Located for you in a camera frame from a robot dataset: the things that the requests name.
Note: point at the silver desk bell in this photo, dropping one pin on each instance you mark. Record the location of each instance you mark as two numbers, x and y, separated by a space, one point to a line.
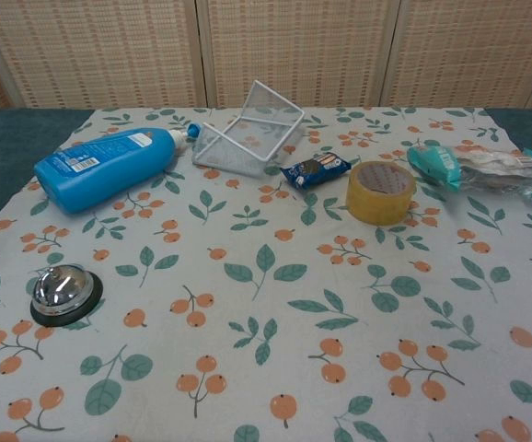
61 287

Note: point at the woven bamboo folding screen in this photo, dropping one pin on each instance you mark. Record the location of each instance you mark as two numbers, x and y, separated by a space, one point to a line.
266 50

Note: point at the blue plastic pump bottle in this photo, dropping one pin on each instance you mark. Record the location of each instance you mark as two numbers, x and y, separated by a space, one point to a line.
100 166

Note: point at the blue cookie snack packet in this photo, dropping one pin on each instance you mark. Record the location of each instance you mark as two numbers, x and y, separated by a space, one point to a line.
317 169

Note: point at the teal clear snack bag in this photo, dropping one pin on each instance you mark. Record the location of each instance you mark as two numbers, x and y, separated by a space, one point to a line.
477 168

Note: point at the yellow packing tape roll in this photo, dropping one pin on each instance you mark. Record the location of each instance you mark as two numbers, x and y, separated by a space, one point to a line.
378 195

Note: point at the floral fruit print tablecloth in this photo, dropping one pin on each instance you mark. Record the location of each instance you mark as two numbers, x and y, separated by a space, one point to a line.
266 294

